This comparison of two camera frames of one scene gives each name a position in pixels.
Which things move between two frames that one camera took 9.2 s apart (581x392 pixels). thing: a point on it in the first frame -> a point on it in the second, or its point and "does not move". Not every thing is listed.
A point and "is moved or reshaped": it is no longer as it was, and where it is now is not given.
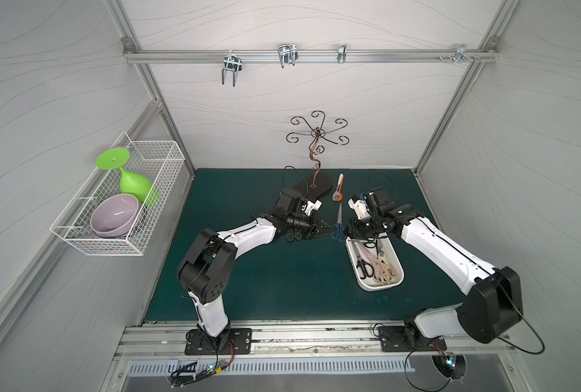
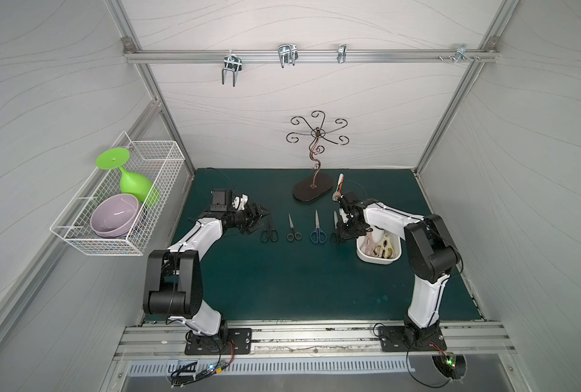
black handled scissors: x=366 y=269 -> x=337 y=236
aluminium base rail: x=331 y=343 does not move
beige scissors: x=387 y=273 -> x=385 y=249
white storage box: x=374 y=261 is moved or reshaped
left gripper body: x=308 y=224 -> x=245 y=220
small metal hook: x=342 y=53 does not move
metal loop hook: x=288 y=53 does not move
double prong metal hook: x=232 y=62 does not move
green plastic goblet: x=130 y=184 does not move
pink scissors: x=382 y=273 -> x=369 y=246
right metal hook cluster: x=460 y=54 does not move
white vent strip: x=206 y=367 does not move
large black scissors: x=297 y=235 is moved or reshaped
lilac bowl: x=113 y=216 does not move
